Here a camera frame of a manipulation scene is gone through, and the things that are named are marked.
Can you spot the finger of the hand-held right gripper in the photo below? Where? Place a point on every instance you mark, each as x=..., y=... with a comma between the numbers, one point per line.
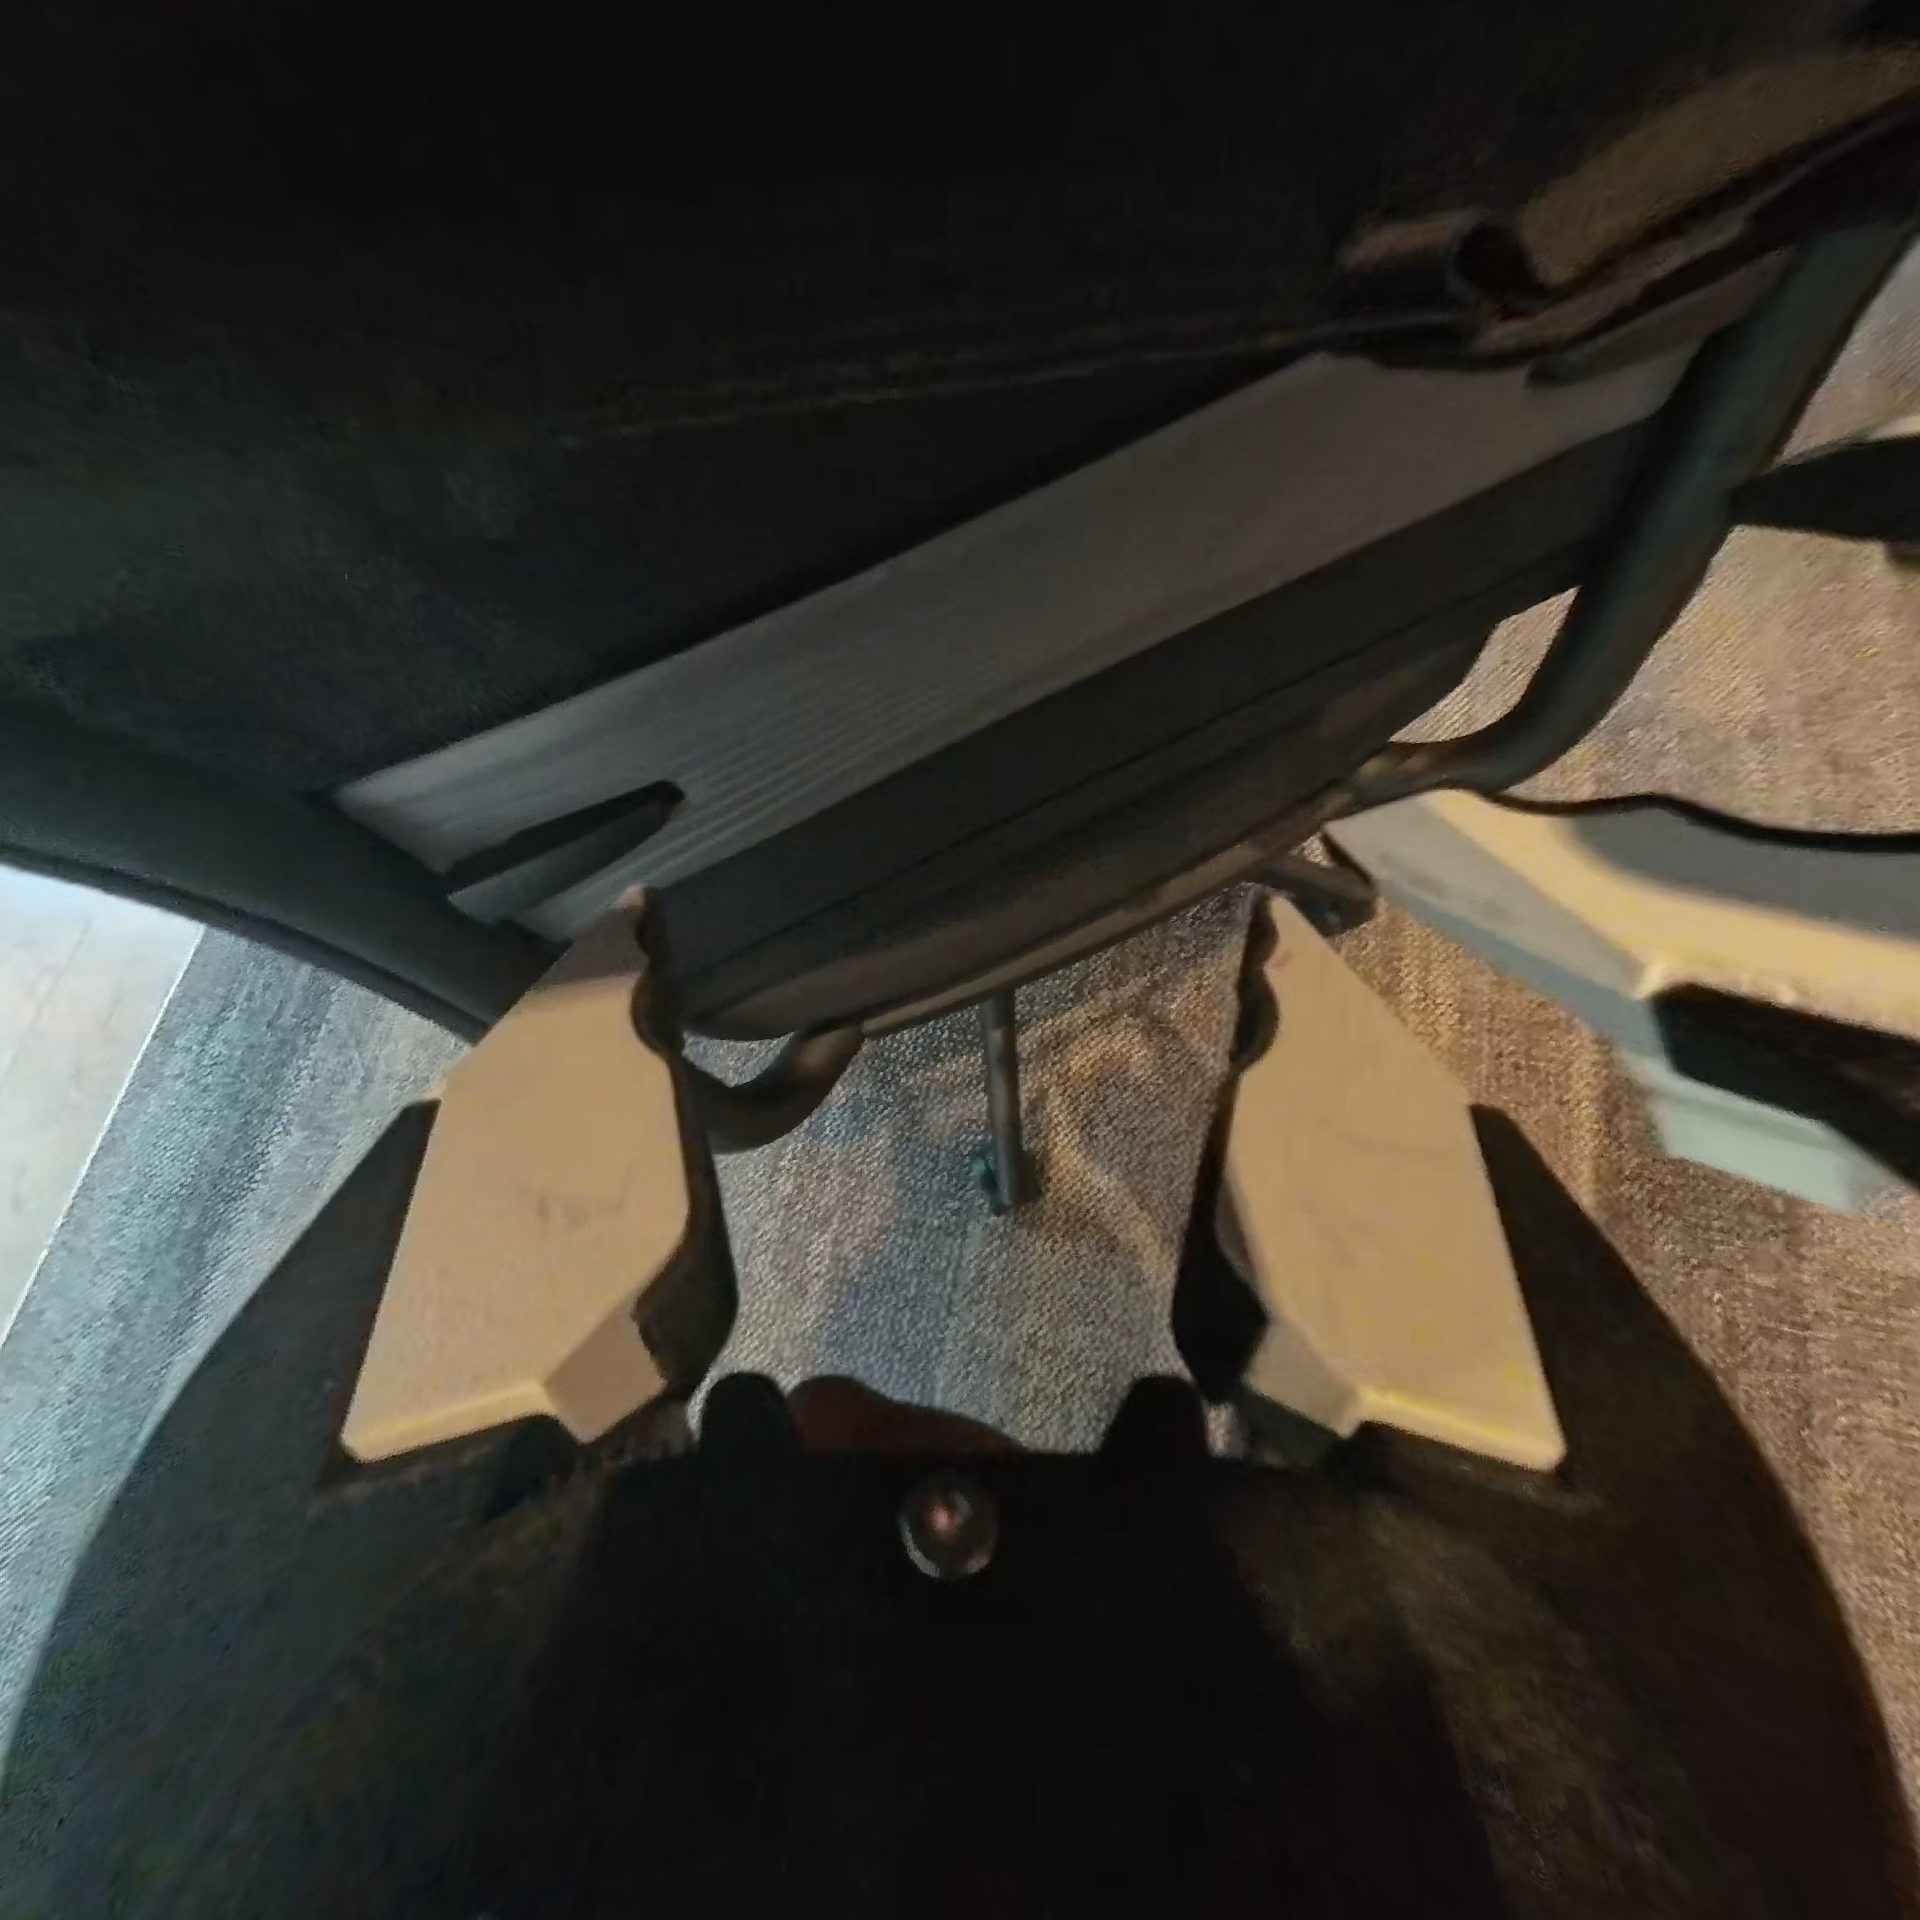
x=1723, y=1126
x=1500, y=878

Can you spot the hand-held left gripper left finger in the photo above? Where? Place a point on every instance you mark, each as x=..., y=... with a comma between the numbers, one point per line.
x=523, y=1231

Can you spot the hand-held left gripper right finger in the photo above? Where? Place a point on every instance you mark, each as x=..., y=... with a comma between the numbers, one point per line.
x=1380, y=1231

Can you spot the black office chair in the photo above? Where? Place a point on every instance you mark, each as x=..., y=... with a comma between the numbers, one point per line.
x=749, y=377

